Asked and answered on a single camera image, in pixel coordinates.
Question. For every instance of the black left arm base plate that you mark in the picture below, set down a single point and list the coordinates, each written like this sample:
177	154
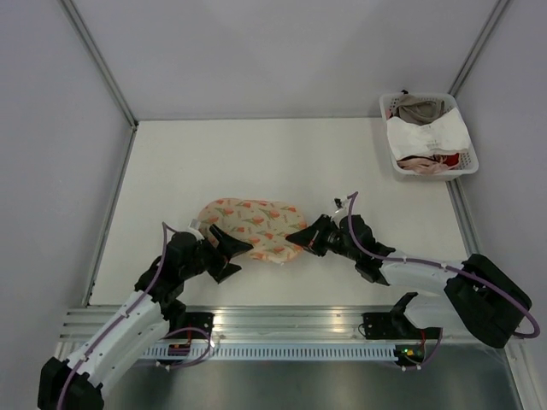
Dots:
190	325

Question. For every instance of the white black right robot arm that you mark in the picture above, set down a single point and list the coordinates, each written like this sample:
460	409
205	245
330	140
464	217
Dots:
473	296

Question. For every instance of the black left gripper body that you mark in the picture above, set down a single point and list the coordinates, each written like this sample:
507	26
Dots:
207	258

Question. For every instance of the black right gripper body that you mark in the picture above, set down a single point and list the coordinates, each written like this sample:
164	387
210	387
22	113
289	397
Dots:
329	237

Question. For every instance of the pink red garments in basket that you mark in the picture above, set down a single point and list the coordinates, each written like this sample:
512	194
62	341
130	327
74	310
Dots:
429	165

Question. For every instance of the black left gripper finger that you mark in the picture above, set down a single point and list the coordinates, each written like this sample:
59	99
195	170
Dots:
229	246
220	272

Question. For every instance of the grey garment in basket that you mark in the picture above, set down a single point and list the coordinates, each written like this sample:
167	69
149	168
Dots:
418	111

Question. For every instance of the white slotted cable duct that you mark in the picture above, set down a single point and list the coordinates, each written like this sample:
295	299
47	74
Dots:
275	351

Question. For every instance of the white plastic laundry basket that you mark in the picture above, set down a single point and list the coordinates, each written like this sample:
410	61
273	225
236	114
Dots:
469	163

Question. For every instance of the white bra in basket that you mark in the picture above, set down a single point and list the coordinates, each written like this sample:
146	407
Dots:
446	136

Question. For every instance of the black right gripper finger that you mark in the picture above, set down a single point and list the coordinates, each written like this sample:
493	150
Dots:
316	248
319	231

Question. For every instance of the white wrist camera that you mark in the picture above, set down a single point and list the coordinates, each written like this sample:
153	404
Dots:
194	225
341	204

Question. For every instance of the left aluminium frame post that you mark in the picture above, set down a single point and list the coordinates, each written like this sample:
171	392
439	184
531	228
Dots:
76	20

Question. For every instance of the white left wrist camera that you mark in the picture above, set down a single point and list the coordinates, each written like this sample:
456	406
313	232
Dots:
194	225

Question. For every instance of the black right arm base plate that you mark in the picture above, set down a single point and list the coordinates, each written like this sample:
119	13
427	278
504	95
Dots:
384	326

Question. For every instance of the aluminium frame post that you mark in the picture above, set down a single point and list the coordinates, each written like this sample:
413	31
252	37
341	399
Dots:
76	20
486	33

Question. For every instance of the right aluminium frame post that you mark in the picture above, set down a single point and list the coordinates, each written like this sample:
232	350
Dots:
486	33

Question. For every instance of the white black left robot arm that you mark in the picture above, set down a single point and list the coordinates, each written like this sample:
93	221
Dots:
151	313

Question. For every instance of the floral mesh laundry bag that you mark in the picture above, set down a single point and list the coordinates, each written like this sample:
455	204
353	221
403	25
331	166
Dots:
263	224

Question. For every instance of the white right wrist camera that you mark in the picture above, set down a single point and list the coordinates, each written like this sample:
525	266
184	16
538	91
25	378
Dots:
341	204

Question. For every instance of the aluminium mounting rail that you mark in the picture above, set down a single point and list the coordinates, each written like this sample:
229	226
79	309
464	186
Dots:
268	324

